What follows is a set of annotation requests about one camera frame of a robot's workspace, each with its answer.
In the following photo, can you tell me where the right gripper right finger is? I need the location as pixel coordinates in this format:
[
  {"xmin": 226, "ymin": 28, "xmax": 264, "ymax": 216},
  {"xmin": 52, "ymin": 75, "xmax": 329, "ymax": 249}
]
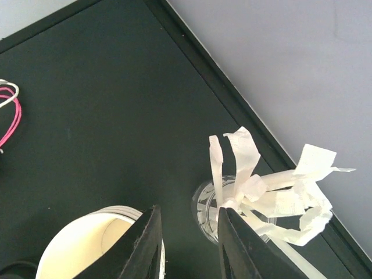
[{"xmin": 217, "ymin": 207, "xmax": 307, "ymax": 278}]

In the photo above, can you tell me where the stack of orange paper bags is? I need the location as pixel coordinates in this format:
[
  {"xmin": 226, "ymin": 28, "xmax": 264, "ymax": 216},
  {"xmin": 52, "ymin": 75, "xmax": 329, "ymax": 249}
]
[{"xmin": 1, "ymin": 79, "xmax": 23, "ymax": 155}]

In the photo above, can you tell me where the stack of paper cups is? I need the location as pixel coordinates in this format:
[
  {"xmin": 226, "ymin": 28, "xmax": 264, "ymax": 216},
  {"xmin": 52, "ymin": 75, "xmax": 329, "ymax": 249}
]
[{"xmin": 35, "ymin": 205, "xmax": 166, "ymax": 279}]

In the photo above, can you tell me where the jar of straws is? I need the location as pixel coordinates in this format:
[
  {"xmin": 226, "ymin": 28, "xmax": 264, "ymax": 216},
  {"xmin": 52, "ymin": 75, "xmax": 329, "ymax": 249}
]
[{"xmin": 192, "ymin": 127, "xmax": 338, "ymax": 278}]

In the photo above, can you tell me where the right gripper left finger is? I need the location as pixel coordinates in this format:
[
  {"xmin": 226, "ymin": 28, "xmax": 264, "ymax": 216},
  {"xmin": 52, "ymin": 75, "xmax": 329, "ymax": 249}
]
[{"xmin": 76, "ymin": 205, "xmax": 162, "ymax": 279}]

